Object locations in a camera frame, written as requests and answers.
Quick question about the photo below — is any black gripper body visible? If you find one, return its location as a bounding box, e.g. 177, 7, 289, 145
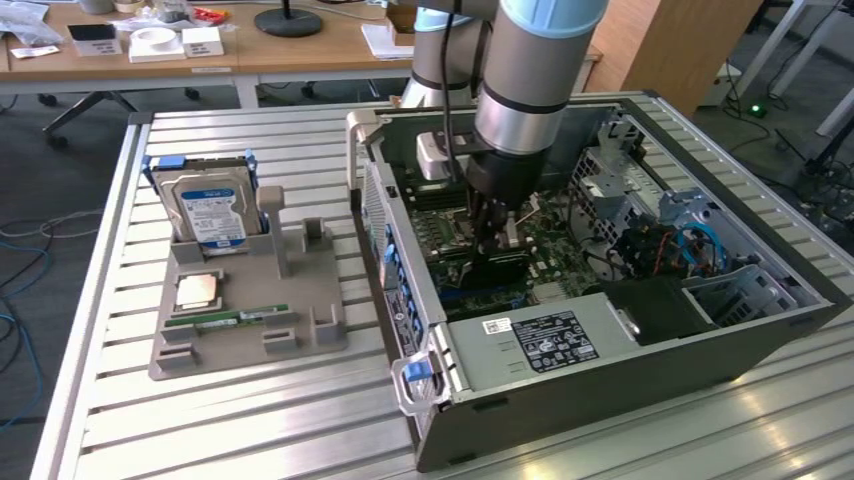
464, 149, 548, 206

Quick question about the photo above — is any graphics card with fan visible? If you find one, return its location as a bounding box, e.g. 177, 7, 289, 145
436, 244, 535, 294

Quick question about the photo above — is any CPU socket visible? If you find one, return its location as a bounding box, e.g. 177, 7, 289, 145
446, 205, 476, 244

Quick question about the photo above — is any black RAM slot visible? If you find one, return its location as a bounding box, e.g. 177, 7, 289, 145
409, 192, 468, 210
402, 179, 468, 196

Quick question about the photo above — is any green motherboard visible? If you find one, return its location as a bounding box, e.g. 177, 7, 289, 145
392, 164, 608, 321

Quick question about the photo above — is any perforated metal drive cage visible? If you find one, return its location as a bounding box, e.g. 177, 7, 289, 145
569, 112, 672, 241

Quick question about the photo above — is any grey power supply unit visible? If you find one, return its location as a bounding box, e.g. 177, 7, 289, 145
444, 293, 639, 394

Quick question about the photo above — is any white paper stack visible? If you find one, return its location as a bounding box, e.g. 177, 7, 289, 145
358, 22, 416, 61

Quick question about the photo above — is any brown cardboard box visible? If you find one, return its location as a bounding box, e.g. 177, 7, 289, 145
385, 0, 421, 35

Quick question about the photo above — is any open dark PC case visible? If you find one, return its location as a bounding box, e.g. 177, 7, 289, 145
344, 94, 852, 474

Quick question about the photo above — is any silver disk bay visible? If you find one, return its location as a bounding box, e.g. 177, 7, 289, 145
683, 264, 801, 326

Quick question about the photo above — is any wooden cabinet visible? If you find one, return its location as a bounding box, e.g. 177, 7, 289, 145
579, 0, 765, 114

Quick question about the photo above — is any white electrical box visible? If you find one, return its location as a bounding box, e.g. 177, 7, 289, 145
709, 62, 745, 109

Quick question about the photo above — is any wooden desk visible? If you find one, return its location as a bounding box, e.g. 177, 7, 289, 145
0, 2, 242, 109
236, 0, 601, 109

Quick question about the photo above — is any hard disk blue caddy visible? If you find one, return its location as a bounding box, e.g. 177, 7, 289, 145
141, 148, 268, 259

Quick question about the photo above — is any green RAM stick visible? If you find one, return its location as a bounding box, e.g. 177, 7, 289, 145
164, 303, 294, 331

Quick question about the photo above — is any black lamp base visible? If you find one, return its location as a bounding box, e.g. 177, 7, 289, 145
252, 0, 325, 39

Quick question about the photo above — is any copper topped CPU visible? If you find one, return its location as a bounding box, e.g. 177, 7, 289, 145
173, 273, 221, 310

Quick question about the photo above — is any grey parts rack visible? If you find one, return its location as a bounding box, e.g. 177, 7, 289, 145
146, 185, 352, 382

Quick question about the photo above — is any white cube box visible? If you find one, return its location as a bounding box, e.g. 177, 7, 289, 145
180, 26, 225, 59

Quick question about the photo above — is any flat white box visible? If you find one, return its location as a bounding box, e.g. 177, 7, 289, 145
125, 42, 188, 64

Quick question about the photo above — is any white tape roll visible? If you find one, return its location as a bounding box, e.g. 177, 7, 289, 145
130, 27, 176, 50

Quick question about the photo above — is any black chair base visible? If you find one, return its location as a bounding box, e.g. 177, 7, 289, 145
38, 89, 141, 149

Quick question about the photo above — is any white box black top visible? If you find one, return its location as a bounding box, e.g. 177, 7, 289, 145
65, 23, 125, 57

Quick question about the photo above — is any clear plastic bag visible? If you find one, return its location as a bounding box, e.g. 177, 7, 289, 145
0, 2, 65, 46

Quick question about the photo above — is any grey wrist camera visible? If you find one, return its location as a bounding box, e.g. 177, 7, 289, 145
413, 130, 468, 180

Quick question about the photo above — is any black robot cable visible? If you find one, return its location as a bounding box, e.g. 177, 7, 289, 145
437, 0, 462, 184

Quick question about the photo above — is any red wire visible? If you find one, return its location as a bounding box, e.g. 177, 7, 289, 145
651, 227, 676, 275

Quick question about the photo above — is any blue wire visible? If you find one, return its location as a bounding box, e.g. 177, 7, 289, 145
679, 222, 732, 275

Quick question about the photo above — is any white table frame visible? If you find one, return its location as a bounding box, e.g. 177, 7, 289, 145
729, 0, 854, 136

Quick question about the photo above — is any grey floor cable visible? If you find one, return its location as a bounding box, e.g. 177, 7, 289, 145
0, 209, 101, 241

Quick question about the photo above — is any blue floor cable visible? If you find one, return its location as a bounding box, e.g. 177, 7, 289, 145
0, 239, 47, 431

